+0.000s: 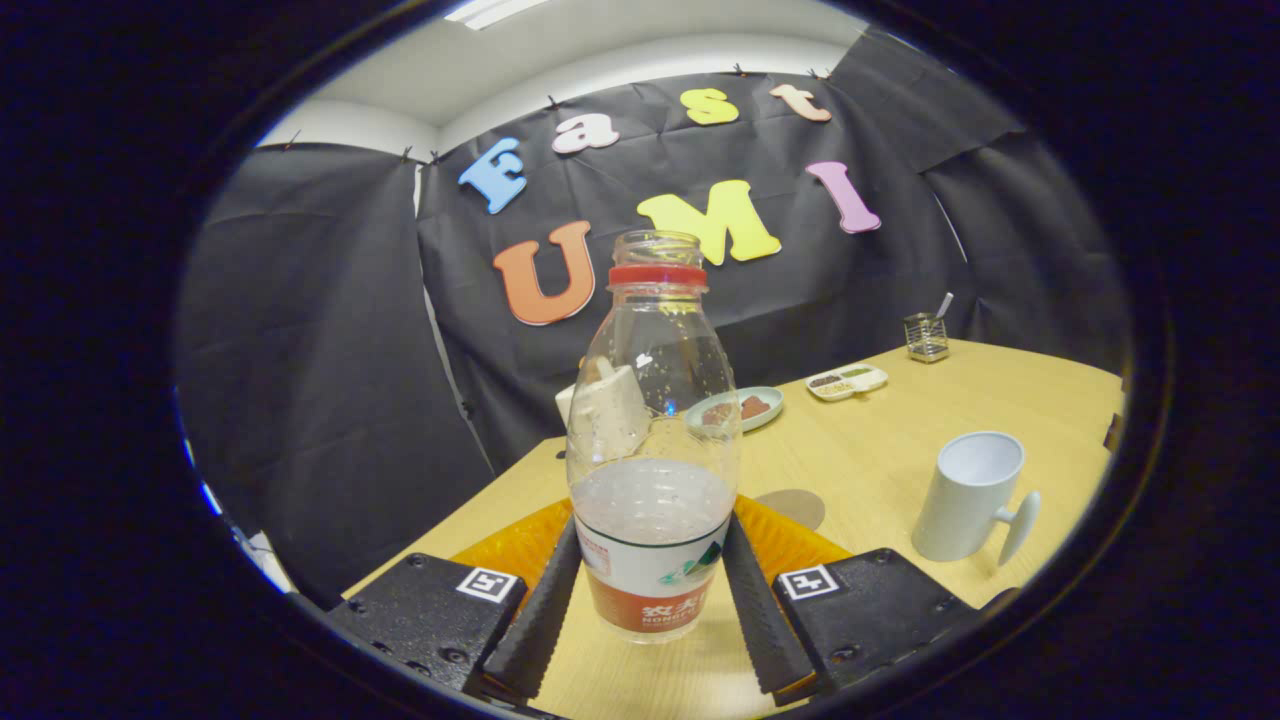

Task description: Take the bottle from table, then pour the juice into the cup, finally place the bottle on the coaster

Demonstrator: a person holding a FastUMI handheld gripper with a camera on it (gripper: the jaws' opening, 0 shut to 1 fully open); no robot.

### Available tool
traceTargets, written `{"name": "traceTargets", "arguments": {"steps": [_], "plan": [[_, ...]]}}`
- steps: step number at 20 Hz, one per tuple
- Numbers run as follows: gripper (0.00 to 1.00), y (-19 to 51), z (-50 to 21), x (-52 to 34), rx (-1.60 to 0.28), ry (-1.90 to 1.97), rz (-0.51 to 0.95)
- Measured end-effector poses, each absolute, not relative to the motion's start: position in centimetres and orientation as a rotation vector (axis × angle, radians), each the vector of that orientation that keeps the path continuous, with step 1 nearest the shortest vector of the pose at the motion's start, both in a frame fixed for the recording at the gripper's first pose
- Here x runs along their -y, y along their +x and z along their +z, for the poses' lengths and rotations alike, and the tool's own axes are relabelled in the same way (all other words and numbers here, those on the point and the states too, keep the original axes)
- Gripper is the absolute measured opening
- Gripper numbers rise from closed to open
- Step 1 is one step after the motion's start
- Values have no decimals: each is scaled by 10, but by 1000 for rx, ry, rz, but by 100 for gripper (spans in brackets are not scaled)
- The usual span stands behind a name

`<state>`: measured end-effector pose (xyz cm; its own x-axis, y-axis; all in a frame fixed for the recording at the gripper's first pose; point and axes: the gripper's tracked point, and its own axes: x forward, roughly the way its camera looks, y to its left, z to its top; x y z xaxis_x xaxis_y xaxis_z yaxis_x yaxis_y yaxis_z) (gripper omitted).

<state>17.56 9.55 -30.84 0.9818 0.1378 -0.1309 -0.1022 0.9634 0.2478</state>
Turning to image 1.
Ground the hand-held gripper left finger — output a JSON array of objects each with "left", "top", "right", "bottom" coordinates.
[{"left": 325, "top": 498, "right": 583, "bottom": 706}]

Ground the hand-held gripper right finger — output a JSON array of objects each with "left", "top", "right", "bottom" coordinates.
[{"left": 722, "top": 495, "right": 986, "bottom": 706}]

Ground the round brown coaster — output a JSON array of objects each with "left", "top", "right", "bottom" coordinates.
[{"left": 752, "top": 488, "right": 827, "bottom": 533}]

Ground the clear plastic juice bottle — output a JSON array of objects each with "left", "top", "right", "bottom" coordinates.
[{"left": 565, "top": 229, "right": 743, "bottom": 645}]

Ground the white cup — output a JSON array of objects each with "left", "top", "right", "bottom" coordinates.
[{"left": 910, "top": 431, "right": 1042, "bottom": 568}]

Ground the cream white box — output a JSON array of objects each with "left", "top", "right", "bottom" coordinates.
[{"left": 555, "top": 358, "right": 653, "bottom": 463}]

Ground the pale green plate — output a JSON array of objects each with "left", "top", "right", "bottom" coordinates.
[{"left": 685, "top": 386, "right": 785, "bottom": 435}]

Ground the wooden table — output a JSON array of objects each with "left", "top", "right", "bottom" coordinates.
[{"left": 340, "top": 338, "right": 1126, "bottom": 720}]

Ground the white divided dish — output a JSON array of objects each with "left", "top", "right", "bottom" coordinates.
[{"left": 806, "top": 364, "right": 889, "bottom": 402}]

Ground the blue white panel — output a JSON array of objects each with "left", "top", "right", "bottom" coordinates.
[{"left": 178, "top": 440, "right": 291, "bottom": 593}]

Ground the long ceiling light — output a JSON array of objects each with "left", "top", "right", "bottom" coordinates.
[{"left": 445, "top": 0, "right": 551, "bottom": 31}]

